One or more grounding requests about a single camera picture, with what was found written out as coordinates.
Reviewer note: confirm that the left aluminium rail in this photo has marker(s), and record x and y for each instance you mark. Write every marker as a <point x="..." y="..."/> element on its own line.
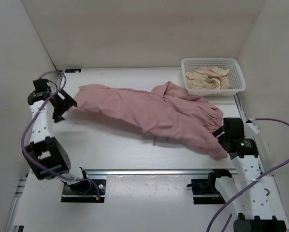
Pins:
<point x="10" y="227"/>

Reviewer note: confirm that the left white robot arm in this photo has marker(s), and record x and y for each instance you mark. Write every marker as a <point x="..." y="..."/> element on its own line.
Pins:
<point x="43" y="152"/>

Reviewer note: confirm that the pink trousers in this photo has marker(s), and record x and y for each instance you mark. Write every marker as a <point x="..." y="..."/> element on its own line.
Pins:
<point x="167" y="111"/>

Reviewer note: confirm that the front aluminium rail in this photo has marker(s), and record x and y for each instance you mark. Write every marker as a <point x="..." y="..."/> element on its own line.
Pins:
<point x="148" y="171"/>

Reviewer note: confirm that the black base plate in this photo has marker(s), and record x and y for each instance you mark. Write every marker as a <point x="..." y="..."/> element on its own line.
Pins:
<point x="204" y="192"/>
<point x="92" y="191"/>

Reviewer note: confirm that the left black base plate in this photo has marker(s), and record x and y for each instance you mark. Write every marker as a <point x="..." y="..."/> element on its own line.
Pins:
<point x="92" y="191"/>

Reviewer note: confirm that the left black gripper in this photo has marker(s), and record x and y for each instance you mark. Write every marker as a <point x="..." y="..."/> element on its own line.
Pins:
<point x="67" y="102"/>

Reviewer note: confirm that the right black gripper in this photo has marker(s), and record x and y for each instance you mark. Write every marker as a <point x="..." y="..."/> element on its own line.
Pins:
<point x="218" y="131"/>

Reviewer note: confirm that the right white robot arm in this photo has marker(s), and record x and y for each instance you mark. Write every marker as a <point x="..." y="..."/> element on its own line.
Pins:
<point x="251" y="204"/>

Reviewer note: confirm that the beige trousers in basket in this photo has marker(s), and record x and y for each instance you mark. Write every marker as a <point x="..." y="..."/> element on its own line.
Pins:
<point x="208" y="78"/>

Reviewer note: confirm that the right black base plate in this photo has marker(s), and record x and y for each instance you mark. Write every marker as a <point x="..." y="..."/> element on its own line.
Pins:
<point x="204" y="192"/>

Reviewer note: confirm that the white plastic basket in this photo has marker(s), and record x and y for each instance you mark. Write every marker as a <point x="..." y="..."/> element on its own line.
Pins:
<point x="235" y="75"/>

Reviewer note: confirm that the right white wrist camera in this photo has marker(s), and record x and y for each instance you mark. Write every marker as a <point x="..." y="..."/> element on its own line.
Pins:
<point x="251" y="128"/>

